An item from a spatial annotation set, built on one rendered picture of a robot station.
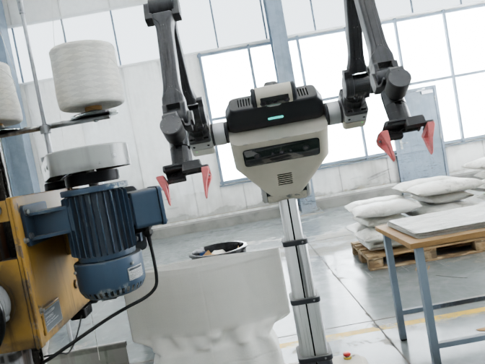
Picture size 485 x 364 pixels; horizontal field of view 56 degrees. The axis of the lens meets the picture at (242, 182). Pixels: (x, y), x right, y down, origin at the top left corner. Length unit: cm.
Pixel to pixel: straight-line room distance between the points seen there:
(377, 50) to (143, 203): 77
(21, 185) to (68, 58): 894
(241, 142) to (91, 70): 74
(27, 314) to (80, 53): 60
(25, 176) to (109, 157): 904
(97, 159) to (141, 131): 858
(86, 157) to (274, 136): 90
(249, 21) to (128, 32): 244
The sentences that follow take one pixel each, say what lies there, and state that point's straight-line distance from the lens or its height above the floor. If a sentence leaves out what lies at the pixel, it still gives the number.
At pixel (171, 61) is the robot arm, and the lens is 138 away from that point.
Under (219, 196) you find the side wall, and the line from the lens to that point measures 941.
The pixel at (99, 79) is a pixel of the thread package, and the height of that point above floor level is 158.
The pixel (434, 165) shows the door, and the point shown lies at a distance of 1014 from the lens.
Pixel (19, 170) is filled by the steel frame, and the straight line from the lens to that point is 1009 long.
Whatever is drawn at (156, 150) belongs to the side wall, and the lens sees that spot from 951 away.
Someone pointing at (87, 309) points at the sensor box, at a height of 101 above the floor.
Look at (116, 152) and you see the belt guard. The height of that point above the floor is 139.
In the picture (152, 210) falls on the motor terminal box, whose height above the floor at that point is 125.
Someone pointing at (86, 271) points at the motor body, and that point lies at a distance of 105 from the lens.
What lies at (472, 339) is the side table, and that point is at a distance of 281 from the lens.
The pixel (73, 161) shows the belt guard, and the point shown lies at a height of 139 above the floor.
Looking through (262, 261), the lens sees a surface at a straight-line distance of 139.
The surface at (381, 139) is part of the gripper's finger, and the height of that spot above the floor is 132.
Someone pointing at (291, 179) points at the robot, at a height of 121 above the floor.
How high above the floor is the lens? 133
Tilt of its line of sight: 3 degrees down
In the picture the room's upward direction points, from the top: 10 degrees counter-clockwise
